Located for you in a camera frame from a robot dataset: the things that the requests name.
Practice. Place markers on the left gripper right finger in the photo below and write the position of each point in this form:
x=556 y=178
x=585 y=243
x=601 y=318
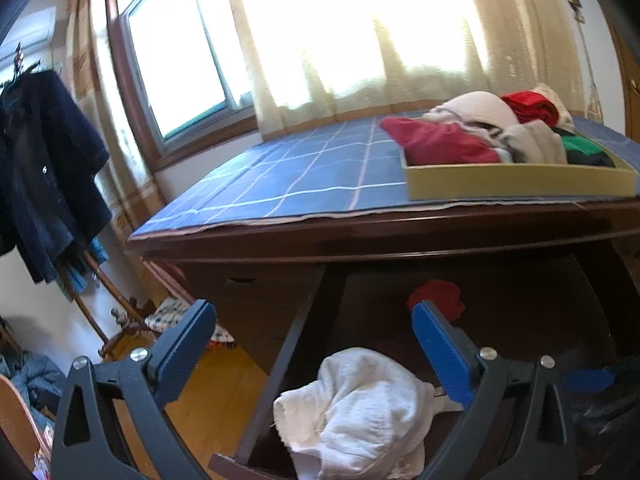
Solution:
x=515 y=409

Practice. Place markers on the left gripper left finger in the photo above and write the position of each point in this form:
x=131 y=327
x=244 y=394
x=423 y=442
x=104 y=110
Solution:
x=88 y=439

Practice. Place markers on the red garment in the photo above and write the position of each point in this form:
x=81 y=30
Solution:
x=444 y=295

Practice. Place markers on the white dotted underwear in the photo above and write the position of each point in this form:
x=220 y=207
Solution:
x=364 y=417

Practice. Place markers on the green black underwear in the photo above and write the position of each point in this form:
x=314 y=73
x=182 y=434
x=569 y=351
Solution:
x=583 y=152

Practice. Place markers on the grey underwear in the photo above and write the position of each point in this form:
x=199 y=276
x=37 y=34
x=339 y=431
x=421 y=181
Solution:
x=533 y=143

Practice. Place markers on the small red underwear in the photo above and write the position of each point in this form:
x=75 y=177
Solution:
x=528 y=106

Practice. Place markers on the cream bra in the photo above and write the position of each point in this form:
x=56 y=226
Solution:
x=476 y=107

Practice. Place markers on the open dark wooden drawer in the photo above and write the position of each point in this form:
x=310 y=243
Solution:
x=603 y=401

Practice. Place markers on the orange woven chair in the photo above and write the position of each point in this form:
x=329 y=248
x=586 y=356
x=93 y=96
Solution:
x=20 y=428

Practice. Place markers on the grey clothes pile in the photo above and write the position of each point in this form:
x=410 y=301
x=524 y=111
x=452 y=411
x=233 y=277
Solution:
x=37 y=379

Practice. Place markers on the dark wooden dresser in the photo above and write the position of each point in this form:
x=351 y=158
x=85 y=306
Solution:
x=325 y=239

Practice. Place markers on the dark blue hanging coat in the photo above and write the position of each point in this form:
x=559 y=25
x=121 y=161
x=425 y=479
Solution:
x=50 y=156

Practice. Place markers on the yellow foam tray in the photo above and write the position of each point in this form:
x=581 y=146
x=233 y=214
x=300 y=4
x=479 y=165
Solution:
x=486 y=182

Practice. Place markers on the blue checked table cloth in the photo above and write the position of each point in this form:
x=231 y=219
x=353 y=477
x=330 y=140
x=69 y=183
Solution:
x=335 y=171

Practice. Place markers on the left side curtain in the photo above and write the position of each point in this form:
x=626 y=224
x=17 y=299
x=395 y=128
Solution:
x=126 y=183

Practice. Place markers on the wooden wardrobe door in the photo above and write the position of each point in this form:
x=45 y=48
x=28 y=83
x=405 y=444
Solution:
x=630 y=72

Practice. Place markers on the brown framed window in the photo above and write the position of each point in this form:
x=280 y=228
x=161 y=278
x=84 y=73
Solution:
x=181 y=75

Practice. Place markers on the white air conditioner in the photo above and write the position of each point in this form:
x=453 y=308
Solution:
x=33 y=32

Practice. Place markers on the cream patterned curtain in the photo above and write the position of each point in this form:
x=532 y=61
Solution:
x=313 y=62

